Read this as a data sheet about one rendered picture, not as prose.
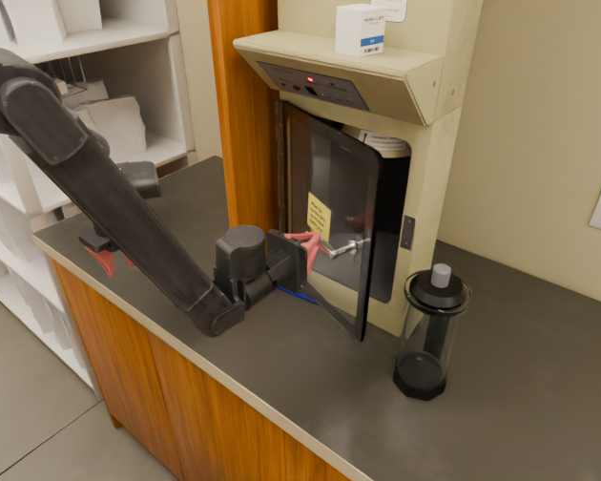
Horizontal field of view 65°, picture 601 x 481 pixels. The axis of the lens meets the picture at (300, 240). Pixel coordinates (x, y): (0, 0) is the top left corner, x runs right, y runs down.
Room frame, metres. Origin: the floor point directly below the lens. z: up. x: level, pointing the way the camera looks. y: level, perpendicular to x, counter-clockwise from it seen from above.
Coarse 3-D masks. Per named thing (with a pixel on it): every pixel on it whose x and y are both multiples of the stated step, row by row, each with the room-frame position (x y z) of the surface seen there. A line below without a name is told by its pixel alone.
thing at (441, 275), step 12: (444, 264) 0.61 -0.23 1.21; (420, 276) 0.61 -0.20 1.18; (432, 276) 0.60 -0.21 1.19; (444, 276) 0.58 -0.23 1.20; (456, 276) 0.61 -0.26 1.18; (420, 288) 0.58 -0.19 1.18; (432, 288) 0.58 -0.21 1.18; (444, 288) 0.58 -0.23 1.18; (456, 288) 0.58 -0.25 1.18; (420, 300) 0.57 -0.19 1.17; (432, 300) 0.56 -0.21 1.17; (444, 300) 0.56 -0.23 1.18; (456, 300) 0.56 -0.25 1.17
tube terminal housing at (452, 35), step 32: (288, 0) 0.89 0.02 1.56; (320, 0) 0.85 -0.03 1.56; (352, 0) 0.81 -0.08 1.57; (416, 0) 0.74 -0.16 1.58; (448, 0) 0.71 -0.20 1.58; (480, 0) 0.78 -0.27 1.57; (320, 32) 0.85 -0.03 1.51; (384, 32) 0.77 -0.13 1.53; (416, 32) 0.74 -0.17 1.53; (448, 32) 0.71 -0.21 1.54; (448, 64) 0.72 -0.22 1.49; (288, 96) 0.89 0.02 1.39; (448, 96) 0.74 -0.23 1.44; (384, 128) 0.76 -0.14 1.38; (416, 128) 0.72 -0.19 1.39; (448, 128) 0.76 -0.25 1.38; (416, 160) 0.72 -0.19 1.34; (448, 160) 0.78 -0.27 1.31; (416, 192) 0.71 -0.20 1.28; (416, 224) 0.71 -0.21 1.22; (416, 256) 0.72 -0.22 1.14; (384, 320) 0.73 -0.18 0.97
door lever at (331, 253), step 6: (318, 240) 0.68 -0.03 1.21; (324, 240) 0.68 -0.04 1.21; (348, 240) 0.68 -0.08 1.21; (318, 246) 0.67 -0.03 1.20; (324, 246) 0.66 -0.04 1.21; (330, 246) 0.66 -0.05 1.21; (348, 246) 0.66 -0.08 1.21; (354, 246) 0.66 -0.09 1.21; (324, 252) 0.66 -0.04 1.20; (330, 252) 0.64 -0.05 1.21; (336, 252) 0.64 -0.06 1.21; (342, 252) 0.65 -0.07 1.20; (354, 252) 0.66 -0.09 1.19; (330, 258) 0.64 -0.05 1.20; (336, 258) 0.64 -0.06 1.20
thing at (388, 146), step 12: (348, 132) 0.84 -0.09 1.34; (360, 132) 0.82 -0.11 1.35; (372, 132) 0.81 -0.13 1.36; (372, 144) 0.80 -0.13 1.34; (384, 144) 0.79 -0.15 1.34; (396, 144) 0.79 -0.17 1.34; (408, 144) 0.80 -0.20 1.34; (384, 156) 0.78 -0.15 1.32; (396, 156) 0.79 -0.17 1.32; (408, 156) 0.79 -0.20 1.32
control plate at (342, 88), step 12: (276, 72) 0.81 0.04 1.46; (288, 72) 0.78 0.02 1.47; (300, 72) 0.76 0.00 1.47; (288, 84) 0.82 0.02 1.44; (300, 84) 0.80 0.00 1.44; (312, 84) 0.77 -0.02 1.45; (324, 84) 0.75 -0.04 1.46; (336, 84) 0.73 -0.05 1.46; (348, 84) 0.71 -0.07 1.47; (312, 96) 0.81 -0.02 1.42; (324, 96) 0.79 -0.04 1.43; (348, 96) 0.74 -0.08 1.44; (360, 96) 0.72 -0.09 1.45; (360, 108) 0.75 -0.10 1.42
